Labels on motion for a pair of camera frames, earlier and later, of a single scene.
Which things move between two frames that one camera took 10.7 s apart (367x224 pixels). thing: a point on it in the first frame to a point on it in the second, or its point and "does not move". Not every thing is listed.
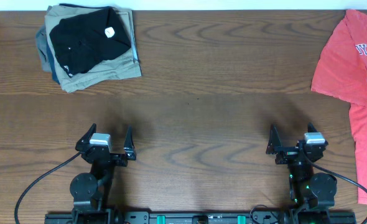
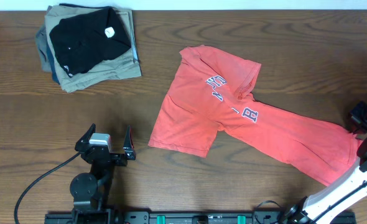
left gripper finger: [129, 146] does not move
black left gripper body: [116, 161] does not move
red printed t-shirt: [349, 68] to [209, 92]
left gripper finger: [82, 144] does not move
